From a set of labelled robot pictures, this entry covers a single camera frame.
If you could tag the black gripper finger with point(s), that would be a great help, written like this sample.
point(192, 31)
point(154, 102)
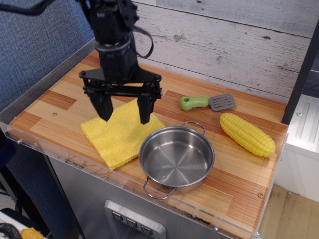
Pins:
point(146, 107)
point(103, 104)

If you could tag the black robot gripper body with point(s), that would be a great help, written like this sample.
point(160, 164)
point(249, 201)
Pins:
point(120, 75)

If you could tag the yellow cloth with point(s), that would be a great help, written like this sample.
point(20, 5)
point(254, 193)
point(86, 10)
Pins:
point(119, 139)

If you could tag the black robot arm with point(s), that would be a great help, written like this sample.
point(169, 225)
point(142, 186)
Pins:
point(113, 24)

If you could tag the stainless steel pot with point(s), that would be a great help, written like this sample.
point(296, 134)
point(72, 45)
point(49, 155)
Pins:
point(176, 159)

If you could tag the green grey toy spatula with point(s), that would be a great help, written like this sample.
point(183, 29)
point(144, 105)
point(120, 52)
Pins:
point(216, 103)

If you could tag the clear acrylic table guard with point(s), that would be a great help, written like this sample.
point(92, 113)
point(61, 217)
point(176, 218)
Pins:
point(231, 201)

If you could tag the yellow plastic toy corn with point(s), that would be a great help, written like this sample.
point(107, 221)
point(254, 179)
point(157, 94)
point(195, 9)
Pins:
point(247, 135)

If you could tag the silver button control panel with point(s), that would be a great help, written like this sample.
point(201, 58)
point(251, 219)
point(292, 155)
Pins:
point(132, 221)

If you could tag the yellow black object bottom left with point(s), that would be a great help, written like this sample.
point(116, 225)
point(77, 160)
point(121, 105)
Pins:
point(8, 231)

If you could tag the white metal side unit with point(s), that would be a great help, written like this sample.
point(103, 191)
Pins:
point(298, 167)

